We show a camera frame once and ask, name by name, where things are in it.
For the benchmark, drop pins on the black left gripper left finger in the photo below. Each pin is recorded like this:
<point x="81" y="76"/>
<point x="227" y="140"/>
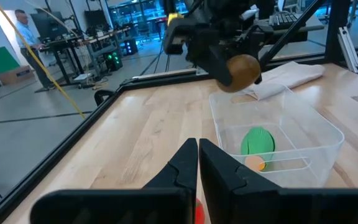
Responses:
<point x="169" y="202"/>

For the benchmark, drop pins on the silver aluminium bracket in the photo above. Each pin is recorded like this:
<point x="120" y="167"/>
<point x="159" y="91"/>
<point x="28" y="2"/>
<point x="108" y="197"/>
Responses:
<point x="349" y="49"/>

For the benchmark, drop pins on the small black monitor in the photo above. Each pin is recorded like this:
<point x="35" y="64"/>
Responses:
<point x="95" y="18"/>

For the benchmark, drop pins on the large black monitor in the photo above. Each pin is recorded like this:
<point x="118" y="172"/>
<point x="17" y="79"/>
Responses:
<point x="47" y="26"/>

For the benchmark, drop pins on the computer tower green lights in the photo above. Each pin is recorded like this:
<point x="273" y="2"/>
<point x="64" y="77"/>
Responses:
<point x="113" y="59"/>

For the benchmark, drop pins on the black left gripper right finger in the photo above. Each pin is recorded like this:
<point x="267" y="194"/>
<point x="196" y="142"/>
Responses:
<point x="244" y="200"/>

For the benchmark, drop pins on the clear plastic tupperware container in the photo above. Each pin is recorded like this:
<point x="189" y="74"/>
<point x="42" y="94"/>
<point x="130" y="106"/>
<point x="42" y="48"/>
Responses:
<point x="309" y="130"/>

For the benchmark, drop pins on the red toy tomato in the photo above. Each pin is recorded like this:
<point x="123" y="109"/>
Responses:
<point x="199" y="213"/>

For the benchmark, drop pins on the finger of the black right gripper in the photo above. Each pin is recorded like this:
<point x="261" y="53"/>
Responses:
<point x="258" y="77"/>
<point x="216" y="65"/>

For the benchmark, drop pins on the brown kiwi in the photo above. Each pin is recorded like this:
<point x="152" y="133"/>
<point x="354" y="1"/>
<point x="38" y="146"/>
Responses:
<point x="242" y="73"/>

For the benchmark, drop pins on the green board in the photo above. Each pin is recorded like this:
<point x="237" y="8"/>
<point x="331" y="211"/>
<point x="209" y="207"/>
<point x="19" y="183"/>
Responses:
<point x="0" y="59"/>

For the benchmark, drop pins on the computer tower blue lights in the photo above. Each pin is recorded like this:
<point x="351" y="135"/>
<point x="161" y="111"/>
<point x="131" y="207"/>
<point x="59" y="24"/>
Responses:
<point x="130" y="46"/>

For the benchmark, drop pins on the green toy vegetable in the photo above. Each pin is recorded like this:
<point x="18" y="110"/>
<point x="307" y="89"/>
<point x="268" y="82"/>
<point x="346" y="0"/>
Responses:
<point x="258" y="141"/>

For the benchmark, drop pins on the black-legged workbench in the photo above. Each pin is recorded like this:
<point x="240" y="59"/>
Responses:
<point x="73" y="42"/>

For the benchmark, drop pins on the black keyboard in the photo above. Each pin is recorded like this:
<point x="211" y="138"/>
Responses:
<point x="286" y="19"/>

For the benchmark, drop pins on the person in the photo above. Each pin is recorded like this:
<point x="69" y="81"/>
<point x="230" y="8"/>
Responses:
<point x="26" y="40"/>

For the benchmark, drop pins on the yellow tape tag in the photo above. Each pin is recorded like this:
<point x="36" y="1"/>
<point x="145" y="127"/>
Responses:
<point x="174" y="17"/>

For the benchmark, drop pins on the grey office desk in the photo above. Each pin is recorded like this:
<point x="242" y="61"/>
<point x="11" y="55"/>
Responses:
<point x="309" y="25"/>

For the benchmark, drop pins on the folded beige cloth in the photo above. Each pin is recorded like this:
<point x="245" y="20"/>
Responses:
<point x="291" y="76"/>

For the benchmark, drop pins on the cardboard box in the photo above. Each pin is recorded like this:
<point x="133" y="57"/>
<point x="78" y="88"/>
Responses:
<point x="15" y="74"/>

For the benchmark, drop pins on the black aluminium table frame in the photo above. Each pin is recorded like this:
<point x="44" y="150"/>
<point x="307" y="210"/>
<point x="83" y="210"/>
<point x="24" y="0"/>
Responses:
<point x="57" y="152"/>

